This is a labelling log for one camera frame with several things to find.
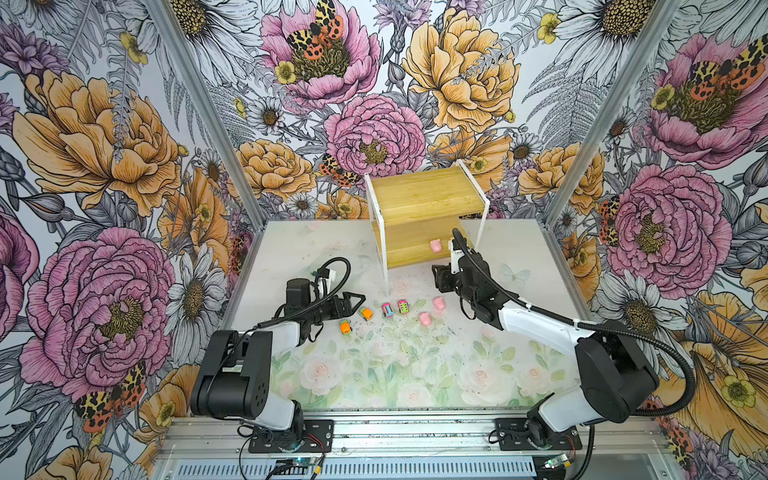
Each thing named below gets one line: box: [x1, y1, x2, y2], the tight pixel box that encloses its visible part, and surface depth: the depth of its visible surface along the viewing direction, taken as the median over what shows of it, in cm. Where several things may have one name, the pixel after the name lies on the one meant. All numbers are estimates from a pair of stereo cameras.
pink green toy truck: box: [397, 299, 410, 315], surface depth 97 cm
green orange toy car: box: [339, 320, 351, 336], surface depth 93 cm
